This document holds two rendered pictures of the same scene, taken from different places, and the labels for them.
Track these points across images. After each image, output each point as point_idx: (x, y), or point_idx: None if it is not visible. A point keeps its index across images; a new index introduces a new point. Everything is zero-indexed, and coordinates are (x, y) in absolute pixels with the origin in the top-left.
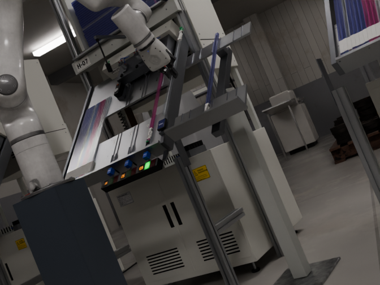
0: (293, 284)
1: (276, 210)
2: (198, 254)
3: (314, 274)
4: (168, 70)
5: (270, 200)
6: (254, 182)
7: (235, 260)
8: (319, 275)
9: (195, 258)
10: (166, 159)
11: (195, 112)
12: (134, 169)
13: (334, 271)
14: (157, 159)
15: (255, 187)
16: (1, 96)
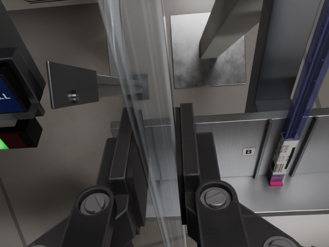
0: (206, 75)
1: (227, 46)
2: (17, 0)
3: (226, 56)
4: (136, 179)
5: (225, 44)
6: (216, 39)
7: (86, 1)
8: (235, 61)
9: (12, 2)
10: (44, 113)
11: (221, 137)
12: None
13: (247, 48)
14: (27, 135)
15: (213, 41)
16: None
